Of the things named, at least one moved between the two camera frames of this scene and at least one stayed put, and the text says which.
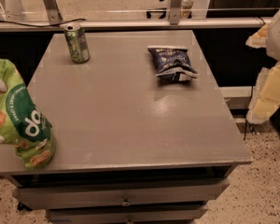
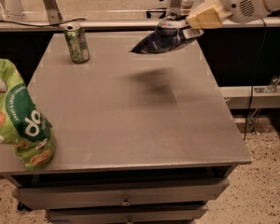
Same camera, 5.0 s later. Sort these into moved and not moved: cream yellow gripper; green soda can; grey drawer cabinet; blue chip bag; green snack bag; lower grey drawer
Moved: blue chip bag; cream yellow gripper
Not moved: grey drawer cabinet; lower grey drawer; green soda can; green snack bag
